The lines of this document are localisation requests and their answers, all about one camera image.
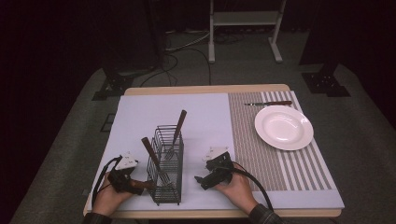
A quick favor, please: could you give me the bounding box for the dark floor socket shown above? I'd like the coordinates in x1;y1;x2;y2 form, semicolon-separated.
99;113;117;133

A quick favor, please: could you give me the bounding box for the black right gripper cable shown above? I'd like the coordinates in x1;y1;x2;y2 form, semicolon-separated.
231;161;275;213

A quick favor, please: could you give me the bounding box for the wooden table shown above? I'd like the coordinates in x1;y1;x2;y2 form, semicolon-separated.
82;83;343;219

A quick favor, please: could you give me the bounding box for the person's left hand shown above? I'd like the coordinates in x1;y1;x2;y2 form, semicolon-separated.
92;172;135;217

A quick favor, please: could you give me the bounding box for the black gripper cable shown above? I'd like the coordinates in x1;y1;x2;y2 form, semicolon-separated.
231;161;275;213
91;156;123;207

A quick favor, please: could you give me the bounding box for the striped grey placemat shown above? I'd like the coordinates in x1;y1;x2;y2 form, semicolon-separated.
227;91;333;192

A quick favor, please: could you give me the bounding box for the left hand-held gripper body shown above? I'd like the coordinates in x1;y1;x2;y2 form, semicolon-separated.
106;151;145;196

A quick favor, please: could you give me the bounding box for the white metal stand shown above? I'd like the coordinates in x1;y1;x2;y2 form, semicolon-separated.
207;0;288;64

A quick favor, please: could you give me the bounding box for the black stand base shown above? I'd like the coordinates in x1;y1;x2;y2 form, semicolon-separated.
301;63;351;98
92;67;135;102

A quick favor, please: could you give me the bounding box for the black wire cutlery basket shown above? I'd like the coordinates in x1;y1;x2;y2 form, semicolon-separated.
146;124;185;206

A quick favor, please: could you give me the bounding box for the wooden-handled knife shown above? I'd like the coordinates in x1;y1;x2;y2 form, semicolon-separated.
244;100;293;107

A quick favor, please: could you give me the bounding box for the white plate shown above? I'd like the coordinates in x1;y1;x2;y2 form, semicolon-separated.
254;105;315;152

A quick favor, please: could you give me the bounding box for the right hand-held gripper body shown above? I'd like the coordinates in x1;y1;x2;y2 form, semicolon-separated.
202;146;234;188

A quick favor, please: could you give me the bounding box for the person's right hand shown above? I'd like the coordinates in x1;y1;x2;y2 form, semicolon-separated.
214;163;260;216

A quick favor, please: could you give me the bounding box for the white floor cable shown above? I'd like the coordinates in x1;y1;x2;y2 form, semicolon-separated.
164;28;213;52

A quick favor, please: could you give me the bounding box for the black floor cable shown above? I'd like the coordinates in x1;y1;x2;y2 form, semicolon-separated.
139;46;213;89

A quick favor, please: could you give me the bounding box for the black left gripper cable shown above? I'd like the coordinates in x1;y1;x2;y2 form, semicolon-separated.
91;156;123;207

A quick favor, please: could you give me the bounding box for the wooden-handled fork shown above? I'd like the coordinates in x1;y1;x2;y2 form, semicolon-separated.
140;136;176;189
163;109;188;161

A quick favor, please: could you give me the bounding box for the white board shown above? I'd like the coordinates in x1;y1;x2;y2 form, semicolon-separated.
86;92;346;213

